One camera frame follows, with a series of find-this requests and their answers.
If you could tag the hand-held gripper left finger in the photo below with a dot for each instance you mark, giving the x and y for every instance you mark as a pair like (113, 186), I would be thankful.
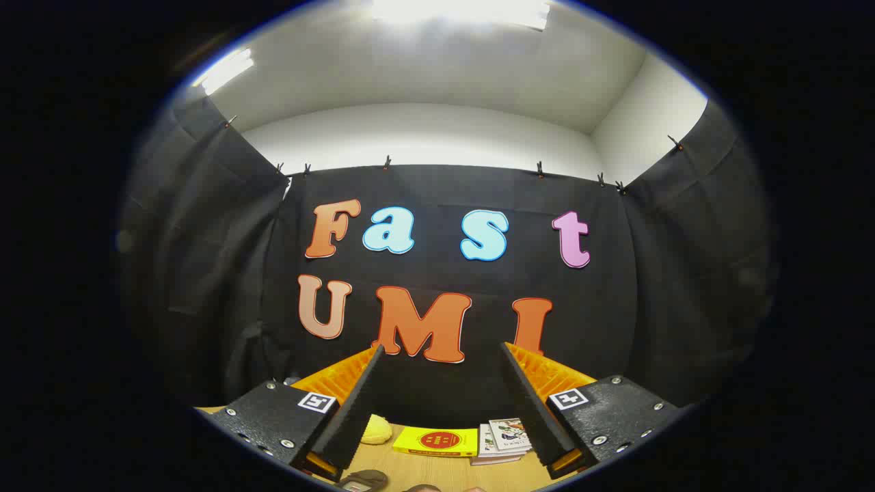
(355, 410)

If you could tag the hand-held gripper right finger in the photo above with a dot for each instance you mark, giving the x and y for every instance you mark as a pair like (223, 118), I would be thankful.
(530, 410)

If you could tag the brown fuzzy shoe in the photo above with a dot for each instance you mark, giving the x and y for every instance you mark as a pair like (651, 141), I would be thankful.
(424, 488)
(362, 480)

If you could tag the yellow round plush cushion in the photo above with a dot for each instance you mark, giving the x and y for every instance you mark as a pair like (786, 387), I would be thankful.
(377, 430)

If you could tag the brown book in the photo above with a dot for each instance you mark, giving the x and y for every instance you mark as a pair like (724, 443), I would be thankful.
(492, 460)

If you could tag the yellow book red circle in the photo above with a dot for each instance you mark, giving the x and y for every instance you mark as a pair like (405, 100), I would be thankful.
(437, 441)

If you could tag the black backdrop cloth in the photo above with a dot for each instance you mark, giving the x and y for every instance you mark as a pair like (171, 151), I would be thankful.
(615, 307)

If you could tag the row of black clips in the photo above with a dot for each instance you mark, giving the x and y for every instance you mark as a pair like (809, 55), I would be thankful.
(387, 162)

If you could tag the ceiling light panel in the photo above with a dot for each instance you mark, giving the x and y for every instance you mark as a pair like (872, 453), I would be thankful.
(224, 70)
(458, 12)

